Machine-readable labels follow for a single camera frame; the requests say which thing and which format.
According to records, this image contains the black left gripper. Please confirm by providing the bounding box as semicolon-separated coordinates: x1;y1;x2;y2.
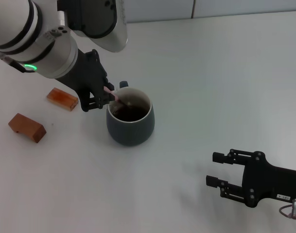
53;49;116;113

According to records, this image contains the flat wooden block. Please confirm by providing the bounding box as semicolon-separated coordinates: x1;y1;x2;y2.
46;87;79;112

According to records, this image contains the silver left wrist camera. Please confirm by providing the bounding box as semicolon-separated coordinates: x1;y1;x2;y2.
56;0;129;53

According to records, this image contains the grey ceramic cup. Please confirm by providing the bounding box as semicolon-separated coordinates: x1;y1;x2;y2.
106;81;156;147

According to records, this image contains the dark brown coffee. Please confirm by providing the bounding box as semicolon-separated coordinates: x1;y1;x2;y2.
112;104;148;122

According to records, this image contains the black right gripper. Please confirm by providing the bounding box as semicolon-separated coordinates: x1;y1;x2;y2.
206;149;296;209

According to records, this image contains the pink handled metal spoon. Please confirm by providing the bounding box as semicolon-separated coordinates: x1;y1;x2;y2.
103;86;132;107

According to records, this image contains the thick wooden block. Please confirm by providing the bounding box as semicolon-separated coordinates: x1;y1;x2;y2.
8;113;47;144

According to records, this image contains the thin brown cable loop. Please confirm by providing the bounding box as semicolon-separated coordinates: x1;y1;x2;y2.
279;203;293;218

